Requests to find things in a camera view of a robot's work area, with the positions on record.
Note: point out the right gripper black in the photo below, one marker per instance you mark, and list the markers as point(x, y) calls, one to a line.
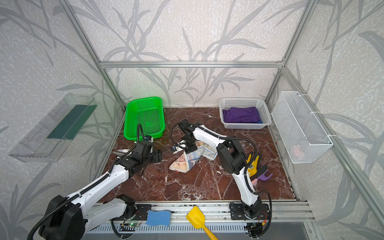
point(182, 145)

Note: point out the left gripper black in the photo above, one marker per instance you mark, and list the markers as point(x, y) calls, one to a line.
point(154, 155)

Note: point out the white light-blue towel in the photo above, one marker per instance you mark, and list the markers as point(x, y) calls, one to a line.
point(187, 161)

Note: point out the purple towel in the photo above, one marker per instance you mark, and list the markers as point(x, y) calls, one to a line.
point(249, 115)

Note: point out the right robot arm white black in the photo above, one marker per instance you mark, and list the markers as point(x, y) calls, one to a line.
point(236, 156)

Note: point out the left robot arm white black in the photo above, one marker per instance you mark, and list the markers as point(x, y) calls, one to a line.
point(69, 218)

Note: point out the silver metal trowel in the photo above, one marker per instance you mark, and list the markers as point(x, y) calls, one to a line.
point(121, 152)

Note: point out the green plastic basket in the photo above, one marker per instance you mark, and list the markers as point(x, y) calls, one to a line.
point(148, 112)

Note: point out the white plastic basket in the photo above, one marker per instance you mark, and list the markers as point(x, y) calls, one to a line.
point(227, 103)

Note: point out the blue sponge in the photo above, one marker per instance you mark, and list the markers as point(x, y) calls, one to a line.
point(158, 218)

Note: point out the small circuit board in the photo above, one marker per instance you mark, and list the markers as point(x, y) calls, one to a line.
point(129, 227)

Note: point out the yellow packet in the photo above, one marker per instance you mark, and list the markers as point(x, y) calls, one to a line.
point(253, 168)

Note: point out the yellow plastic shovel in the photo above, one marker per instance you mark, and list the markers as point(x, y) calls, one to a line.
point(197, 219)

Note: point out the purple small toy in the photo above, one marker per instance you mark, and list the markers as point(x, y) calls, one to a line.
point(263, 177)

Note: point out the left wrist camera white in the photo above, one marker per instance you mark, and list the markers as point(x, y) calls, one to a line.
point(149, 138)

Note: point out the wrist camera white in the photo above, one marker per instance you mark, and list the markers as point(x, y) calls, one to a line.
point(149, 138)
point(178, 147)

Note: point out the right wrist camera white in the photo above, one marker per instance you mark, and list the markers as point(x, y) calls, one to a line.
point(178, 147)

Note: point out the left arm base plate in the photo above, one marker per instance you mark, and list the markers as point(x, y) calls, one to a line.
point(140, 214)

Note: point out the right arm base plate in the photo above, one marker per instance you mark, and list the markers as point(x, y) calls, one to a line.
point(238, 212)

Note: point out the clear acrylic wall shelf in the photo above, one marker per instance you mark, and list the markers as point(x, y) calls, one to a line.
point(50, 138)

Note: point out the pink item in wire basket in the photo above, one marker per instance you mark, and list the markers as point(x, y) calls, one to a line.
point(298, 152)

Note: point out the white wire wall basket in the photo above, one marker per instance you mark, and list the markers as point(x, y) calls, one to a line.
point(299, 125)

